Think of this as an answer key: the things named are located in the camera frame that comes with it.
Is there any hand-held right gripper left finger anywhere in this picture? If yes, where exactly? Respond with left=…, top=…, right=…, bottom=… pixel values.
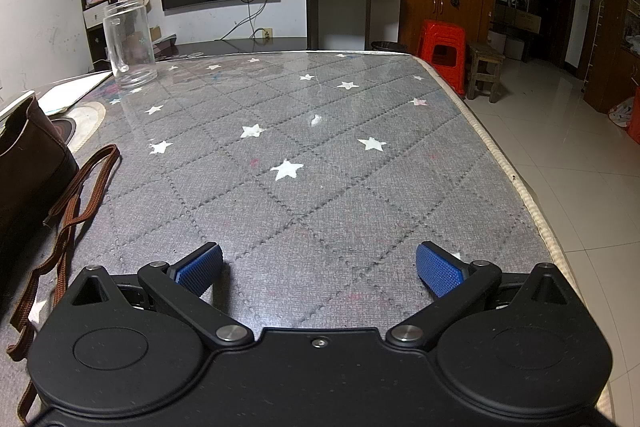
left=70, top=243, right=255, bottom=350

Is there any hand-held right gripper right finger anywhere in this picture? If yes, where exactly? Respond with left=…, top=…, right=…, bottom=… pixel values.
left=384, top=241, right=572, bottom=350

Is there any brown shoelace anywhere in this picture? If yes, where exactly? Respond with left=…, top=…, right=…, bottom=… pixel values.
left=7, top=144, right=122, bottom=425

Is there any brown leather shoe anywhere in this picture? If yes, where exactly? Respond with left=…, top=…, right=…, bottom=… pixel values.
left=0, top=91, right=81, bottom=308

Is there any grey star-print table mat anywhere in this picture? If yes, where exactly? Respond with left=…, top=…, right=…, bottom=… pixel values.
left=0, top=49, right=566, bottom=427

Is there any round white-rimmed cooktop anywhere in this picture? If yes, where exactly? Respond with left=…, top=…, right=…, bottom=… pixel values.
left=50, top=101, right=107, bottom=154

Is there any white paper sheet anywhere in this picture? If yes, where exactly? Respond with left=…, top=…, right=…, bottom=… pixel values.
left=37, top=71, right=113, bottom=115

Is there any small wooden stool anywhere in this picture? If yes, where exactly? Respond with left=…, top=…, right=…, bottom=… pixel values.
left=465, top=41, right=507, bottom=104

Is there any dark television console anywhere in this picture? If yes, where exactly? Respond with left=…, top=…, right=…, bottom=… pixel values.
left=152, top=38, right=308, bottom=60

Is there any clear glass mug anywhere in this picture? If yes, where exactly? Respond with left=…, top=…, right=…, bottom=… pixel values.
left=102, top=0, right=157, bottom=88

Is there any red plastic stool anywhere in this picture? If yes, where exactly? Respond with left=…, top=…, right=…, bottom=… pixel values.
left=416, top=20, right=468, bottom=95

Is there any cardboard box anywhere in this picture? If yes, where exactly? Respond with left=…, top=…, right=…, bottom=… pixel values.
left=515, top=9, right=543, bottom=34

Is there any brown wooden shelving unit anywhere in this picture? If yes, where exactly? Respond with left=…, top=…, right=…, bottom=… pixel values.
left=582, top=0, right=640, bottom=114

